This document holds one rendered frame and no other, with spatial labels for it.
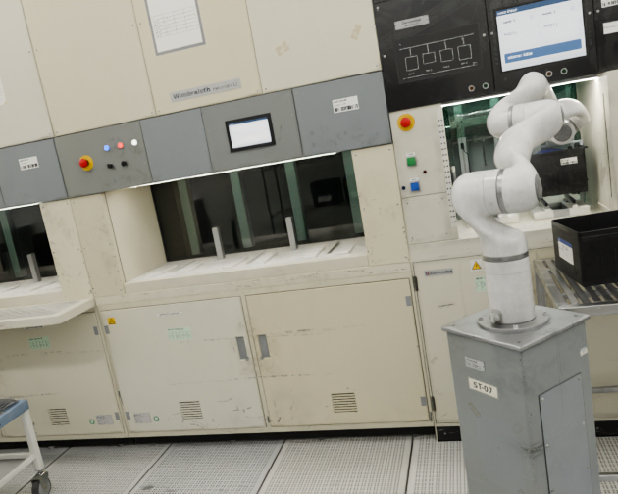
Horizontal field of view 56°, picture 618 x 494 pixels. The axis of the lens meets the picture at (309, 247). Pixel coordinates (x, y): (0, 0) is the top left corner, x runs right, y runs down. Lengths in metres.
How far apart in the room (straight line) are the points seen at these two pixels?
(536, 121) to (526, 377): 0.74
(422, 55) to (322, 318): 1.13
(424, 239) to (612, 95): 0.83
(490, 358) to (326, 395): 1.17
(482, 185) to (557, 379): 0.55
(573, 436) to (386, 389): 1.00
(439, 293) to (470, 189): 0.89
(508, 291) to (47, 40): 2.19
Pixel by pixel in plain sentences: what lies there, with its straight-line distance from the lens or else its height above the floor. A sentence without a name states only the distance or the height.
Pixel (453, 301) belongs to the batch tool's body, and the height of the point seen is 0.62.
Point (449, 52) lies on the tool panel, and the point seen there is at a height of 1.57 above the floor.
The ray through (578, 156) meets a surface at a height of 1.10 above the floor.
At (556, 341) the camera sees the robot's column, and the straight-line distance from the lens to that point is 1.65.
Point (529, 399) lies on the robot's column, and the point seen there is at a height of 0.61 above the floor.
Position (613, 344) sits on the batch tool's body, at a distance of 2.54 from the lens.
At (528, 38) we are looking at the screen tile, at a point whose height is 1.56.
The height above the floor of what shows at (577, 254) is 0.86.
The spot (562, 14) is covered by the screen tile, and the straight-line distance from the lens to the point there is 2.36.
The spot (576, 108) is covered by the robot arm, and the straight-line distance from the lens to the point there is 2.29.
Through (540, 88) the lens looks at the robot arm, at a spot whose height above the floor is 1.38.
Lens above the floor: 1.34
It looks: 10 degrees down
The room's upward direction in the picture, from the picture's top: 10 degrees counter-clockwise
